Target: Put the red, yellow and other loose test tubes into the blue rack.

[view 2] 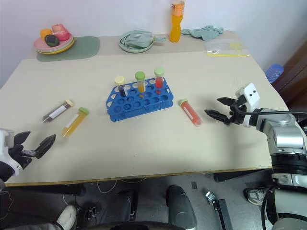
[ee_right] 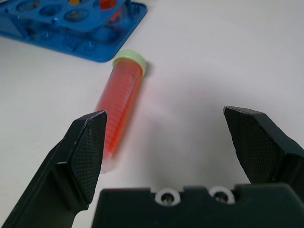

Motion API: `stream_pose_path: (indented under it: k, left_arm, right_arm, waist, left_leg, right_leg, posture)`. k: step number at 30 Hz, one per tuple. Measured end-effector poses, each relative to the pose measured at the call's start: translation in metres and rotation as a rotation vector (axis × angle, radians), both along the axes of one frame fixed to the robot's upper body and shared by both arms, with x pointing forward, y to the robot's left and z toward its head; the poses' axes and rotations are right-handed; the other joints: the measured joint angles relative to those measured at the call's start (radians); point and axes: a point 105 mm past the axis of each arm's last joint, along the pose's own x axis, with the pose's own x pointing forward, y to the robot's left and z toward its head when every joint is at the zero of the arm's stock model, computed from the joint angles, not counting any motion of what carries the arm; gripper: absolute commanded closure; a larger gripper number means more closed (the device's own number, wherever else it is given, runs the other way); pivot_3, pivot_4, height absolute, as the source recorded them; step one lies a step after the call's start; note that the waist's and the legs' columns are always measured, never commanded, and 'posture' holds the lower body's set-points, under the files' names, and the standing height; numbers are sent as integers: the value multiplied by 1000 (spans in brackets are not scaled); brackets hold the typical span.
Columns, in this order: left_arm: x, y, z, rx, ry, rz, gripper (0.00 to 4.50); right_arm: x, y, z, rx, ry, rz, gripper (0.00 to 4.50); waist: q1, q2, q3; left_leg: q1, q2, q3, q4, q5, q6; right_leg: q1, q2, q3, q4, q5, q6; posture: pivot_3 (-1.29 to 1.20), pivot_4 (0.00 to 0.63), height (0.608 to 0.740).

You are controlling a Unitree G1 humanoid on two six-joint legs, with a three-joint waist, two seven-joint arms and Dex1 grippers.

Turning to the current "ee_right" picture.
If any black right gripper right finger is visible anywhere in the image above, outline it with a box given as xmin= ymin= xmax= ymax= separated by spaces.
xmin=223 ymin=106 xmax=304 ymax=185

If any blue tube rack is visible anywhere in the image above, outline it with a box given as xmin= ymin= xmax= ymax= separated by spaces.
xmin=0 ymin=0 xmax=148 ymax=63

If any orange tube with green cap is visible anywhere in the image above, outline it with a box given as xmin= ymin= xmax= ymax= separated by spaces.
xmin=94 ymin=49 xmax=147 ymax=175

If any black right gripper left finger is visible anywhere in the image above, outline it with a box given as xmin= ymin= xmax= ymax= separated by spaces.
xmin=0 ymin=110 xmax=109 ymax=228

